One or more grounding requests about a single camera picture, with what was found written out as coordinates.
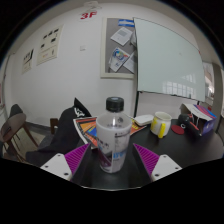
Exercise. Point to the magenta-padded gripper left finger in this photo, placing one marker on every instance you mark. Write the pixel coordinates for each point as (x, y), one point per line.
(55, 165)

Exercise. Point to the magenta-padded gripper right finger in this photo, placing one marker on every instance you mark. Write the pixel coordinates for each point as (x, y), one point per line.
(166, 166)

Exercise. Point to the clear black-capped drink bottle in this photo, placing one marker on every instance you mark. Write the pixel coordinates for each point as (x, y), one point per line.
(113, 140)

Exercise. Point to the black cloth bag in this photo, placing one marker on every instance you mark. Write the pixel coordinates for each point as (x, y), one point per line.
(66, 133)

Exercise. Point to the flat round red coaster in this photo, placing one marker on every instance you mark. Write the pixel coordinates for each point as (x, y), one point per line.
(177, 130)

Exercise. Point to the black penguin toy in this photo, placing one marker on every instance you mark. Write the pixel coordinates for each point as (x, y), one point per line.
(186, 123)

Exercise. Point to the small white flat case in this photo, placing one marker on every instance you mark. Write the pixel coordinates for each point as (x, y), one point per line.
(144, 119)

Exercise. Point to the brown wooden chair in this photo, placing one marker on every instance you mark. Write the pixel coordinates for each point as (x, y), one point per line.
(13, 125)

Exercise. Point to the white blue pink cardboard box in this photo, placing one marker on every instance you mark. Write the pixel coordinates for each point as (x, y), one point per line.
(203, 116)

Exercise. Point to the grey framed notice board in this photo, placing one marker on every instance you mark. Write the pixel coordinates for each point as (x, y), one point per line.
(115, 75)

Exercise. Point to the white paper sheet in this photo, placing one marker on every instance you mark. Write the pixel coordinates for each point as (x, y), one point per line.
(130, 63)
(121, 36)

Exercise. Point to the whiteboard on stand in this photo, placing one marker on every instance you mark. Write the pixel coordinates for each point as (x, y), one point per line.
(166, 56)

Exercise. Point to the sheet with colourful circle print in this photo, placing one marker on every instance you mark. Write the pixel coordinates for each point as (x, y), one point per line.
(118, 59)

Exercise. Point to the blue header strip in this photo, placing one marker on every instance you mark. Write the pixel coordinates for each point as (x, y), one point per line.
(126, 23)

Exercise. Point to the red floor number sign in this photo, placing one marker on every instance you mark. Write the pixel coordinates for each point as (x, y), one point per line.
(88, 15)

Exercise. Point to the white ceiling-edge fixture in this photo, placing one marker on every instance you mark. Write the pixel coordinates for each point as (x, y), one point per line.
(91, 4)

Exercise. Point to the small white wall chart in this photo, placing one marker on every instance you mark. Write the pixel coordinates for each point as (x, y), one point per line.
(28, 61)

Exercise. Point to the large white wall chart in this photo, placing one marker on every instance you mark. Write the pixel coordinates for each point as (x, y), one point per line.
(50, 45)

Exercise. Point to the white wall switch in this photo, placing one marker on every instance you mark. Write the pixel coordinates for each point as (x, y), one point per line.
(82, 47)

